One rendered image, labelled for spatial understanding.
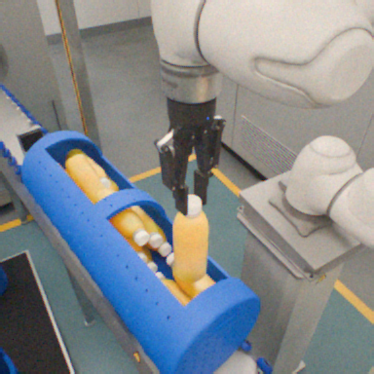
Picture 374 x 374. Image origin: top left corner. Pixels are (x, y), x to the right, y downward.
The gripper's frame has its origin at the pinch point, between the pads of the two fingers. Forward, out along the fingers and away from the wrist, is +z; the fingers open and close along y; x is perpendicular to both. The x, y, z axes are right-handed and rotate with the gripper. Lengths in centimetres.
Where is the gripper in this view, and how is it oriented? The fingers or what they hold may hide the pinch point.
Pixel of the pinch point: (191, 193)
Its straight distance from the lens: 69.5
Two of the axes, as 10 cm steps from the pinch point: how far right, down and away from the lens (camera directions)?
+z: 0.0, 7.4, 6.7
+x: 6.3, 5.2, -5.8
